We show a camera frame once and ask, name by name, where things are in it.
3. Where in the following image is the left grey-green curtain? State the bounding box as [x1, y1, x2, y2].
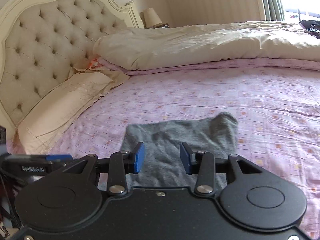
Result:
[263, 0, 284, 21]

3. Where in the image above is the cream pillow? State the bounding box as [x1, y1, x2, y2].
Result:
[17, 72, 112, 154]

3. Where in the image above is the pink patterned bed sheet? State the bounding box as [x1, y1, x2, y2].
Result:
[6, 57, 320, 239]

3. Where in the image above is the grey argyle knit sweater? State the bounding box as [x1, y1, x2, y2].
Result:
[121, 112, 238, 188]

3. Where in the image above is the cream tufted headboard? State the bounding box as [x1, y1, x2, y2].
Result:
[1, 0, 144, 139]

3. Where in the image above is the cream bedside lamp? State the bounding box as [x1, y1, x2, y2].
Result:
[143, 8, 162, 28]

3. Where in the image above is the cream folded duvet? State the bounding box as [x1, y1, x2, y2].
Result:
[93, 21, 319, 70]

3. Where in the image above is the dark clothes pile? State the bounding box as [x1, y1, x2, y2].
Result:
[299, 20, 320, 39]

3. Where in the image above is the orange item by pillow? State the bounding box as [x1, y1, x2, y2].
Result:
[88, 58, 104, 70]

